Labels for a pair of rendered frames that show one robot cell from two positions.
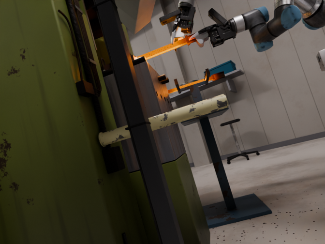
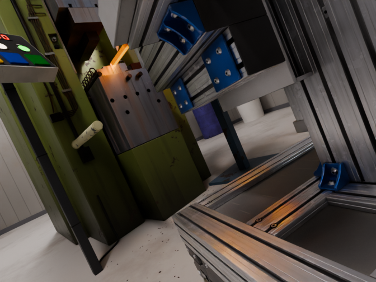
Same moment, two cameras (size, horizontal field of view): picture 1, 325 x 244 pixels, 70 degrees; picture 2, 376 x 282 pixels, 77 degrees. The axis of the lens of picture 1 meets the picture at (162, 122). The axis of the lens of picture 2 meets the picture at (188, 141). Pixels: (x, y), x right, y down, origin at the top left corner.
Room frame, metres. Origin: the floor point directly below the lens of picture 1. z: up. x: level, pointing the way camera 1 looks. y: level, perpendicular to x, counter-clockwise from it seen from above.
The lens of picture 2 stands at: (0.16, -1.14, 0.47)
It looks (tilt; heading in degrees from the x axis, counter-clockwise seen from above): 4 degrees down; 41
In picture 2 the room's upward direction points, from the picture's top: 24 degrees counter-clockwise
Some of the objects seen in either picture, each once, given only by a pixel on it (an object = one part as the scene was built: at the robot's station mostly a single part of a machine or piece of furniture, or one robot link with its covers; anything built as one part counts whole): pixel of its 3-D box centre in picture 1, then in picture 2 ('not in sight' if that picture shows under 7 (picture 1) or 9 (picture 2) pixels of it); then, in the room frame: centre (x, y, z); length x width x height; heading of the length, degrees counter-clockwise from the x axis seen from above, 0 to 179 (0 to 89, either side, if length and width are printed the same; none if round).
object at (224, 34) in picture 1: (221, 32); not in sight; (1.06, -0.39, 0.98); 0.12 x 0.08 x 0.09; 79
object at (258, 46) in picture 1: (264, 36); not in sight; (1.02, -0.55, 0.89); 0.11 x 0.08 x 0.11; 23
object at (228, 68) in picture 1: (221, 72); not in sight; (3.69, -1.14, 1.41); 0.45 x 0.34 x 0.18; 61
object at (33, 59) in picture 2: not in sight; (37, 60); (0.68, -0.05, 1.01); 0.07 x 0.05 x 0.07; 14
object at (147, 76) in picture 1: (119, 128); (125, 117); (1.22, 0.23, 0.69); 0.56 x 0.38 x 0.45; 79
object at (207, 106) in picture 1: (161, 121); (85, 136); (0.76, 0.00, 0.62); 0.44 x 0.05 x 0.05; 79
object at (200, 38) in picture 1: (199, 38); not in sight; (1.07, -0.28, 0.98); 0.09 x 0.03 x 0.06; 82
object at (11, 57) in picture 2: not in sight; (14, 59); (0.58, -0.07, 1.01); 0.07 x 0.05 x 0.07; 14
